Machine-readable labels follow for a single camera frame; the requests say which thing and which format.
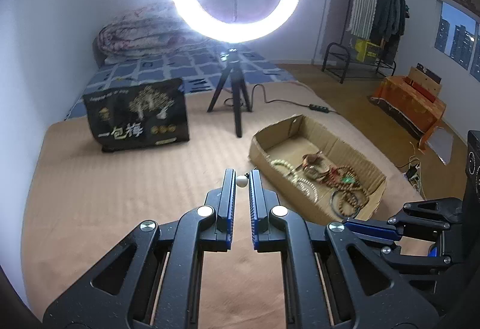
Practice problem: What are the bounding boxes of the dark metal bangle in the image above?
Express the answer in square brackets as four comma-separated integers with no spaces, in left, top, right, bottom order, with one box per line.
[329,190,369,219]

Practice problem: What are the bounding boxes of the brown wooden bead necklace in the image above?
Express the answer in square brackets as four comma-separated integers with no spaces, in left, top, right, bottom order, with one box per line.
[324,164,370,217]

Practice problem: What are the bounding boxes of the white pearl necklace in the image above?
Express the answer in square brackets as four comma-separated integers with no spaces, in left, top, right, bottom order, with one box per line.
[290,172,320,202]

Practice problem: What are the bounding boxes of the brown leather watch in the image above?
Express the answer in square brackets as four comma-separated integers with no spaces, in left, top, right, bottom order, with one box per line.
[302,152,330,179]

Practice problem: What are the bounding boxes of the red cord green pendant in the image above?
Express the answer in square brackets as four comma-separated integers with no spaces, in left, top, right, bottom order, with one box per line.
[329,168,357,190]

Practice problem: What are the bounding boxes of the floor power strip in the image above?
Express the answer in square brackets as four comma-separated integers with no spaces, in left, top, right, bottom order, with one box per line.
[403,160,421,184]

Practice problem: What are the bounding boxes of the brown cardboard box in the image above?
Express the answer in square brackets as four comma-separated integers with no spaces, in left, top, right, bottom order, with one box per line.
[249,115,386,225]

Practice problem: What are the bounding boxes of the orange cloth covered box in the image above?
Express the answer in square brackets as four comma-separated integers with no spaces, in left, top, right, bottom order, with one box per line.
[370,67,447,152]

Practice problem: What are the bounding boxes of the black clothes rack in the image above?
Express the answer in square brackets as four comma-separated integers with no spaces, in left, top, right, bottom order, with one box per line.
[321,0,409,83]

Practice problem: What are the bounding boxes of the black snack bag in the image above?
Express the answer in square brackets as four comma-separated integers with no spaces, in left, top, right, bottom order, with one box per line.
[83,78,190,152]

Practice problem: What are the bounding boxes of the yellow black box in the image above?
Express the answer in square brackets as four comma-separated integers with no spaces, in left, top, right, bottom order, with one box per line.
[355,38,381,64]

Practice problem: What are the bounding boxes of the window with city view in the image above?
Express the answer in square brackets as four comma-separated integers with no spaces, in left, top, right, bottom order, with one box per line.
[434,2,479,81]

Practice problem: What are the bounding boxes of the dark hanging clothes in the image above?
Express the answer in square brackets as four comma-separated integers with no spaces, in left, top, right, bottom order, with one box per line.
[369,0,408,51]

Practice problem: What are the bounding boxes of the black tripod stand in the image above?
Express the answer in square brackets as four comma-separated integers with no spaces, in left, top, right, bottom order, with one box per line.
[208,0,252,138]

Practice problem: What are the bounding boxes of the blue checkered bed sheet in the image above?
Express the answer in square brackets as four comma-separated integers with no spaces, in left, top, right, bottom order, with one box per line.
[81,42,295,96]

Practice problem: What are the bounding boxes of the white striped hanging towel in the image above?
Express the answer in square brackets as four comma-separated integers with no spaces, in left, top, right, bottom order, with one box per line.
[346,0,377,39]

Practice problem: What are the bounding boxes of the folded floral quilt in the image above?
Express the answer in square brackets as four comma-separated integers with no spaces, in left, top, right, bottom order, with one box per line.
[96,2,208,61]

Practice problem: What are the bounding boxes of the black power cable with switch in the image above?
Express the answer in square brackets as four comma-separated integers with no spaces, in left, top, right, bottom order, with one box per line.
[224,83,337,116]

